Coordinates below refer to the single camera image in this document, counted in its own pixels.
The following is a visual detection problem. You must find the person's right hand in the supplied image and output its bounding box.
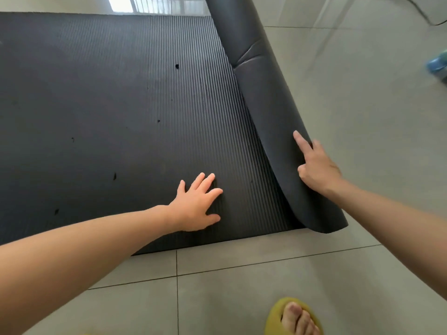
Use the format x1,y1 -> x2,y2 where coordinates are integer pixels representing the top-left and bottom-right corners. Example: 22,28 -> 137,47
292,130 -> 345,198

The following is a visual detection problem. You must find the person's left hand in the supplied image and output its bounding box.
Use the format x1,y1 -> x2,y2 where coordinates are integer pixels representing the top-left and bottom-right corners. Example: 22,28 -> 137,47
167,172 -> 224,233

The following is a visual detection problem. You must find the black power cable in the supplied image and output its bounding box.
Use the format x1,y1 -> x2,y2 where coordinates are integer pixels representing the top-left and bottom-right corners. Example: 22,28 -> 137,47
398,0 -> 447,27

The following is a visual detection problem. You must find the person's left forearm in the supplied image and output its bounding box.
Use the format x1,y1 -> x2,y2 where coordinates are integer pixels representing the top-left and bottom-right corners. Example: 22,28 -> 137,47
0,205 -> 175,335

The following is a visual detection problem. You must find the black yoga mat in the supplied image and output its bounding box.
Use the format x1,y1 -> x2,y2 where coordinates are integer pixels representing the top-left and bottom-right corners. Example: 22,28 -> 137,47
0,0 -> 349,257

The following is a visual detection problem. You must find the person's right forearm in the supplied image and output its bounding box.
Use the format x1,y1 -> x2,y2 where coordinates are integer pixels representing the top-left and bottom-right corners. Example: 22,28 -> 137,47
328,179 -> 447,301

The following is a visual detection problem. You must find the blue plastic stool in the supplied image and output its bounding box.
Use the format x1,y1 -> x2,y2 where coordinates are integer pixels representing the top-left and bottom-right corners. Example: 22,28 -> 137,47
426,54 -> 447,79

